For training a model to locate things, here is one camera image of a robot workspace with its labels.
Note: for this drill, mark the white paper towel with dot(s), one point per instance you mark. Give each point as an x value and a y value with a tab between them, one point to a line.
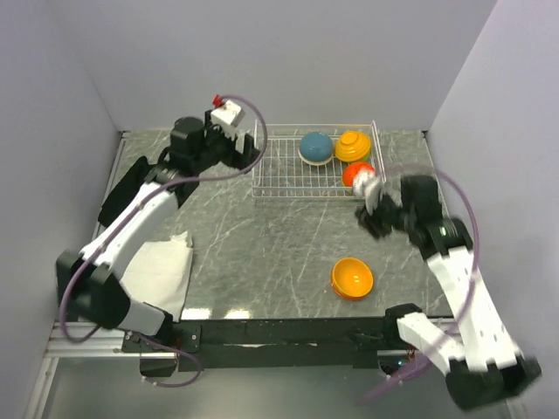
159	273

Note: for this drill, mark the dark blue bowl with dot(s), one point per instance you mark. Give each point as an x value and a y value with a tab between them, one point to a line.
316	146

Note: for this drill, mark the black base frame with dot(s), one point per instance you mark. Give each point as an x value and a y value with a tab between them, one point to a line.
244	343

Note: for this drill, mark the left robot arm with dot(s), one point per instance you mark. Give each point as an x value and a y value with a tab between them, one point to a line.
89	281

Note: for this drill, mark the patterned white blue bowl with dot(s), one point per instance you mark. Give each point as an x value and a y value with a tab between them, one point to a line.
315	163

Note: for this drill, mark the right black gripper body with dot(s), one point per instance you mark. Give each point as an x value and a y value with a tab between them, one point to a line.
387	216

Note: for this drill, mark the red orange bowl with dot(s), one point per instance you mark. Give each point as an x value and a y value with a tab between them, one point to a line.
352	170

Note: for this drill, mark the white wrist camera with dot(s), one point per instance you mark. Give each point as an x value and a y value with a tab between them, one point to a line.
227	115
368	185

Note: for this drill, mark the right orange bowl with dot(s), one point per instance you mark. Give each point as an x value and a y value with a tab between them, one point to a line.
351	279

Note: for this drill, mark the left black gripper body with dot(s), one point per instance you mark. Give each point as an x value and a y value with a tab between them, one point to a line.
220	147

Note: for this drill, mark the white wire dish rack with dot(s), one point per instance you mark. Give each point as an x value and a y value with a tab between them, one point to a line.
281	174

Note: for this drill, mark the black cloth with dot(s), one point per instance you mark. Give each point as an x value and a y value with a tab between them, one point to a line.
124	191

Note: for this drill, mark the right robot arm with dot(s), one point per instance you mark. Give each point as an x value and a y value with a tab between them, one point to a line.
477	356

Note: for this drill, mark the large orange bowl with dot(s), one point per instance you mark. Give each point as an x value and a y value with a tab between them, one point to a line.
352	146

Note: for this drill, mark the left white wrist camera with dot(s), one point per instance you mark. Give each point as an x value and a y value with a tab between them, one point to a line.
227	115

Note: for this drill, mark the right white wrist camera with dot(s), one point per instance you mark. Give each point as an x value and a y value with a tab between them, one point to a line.
368	185

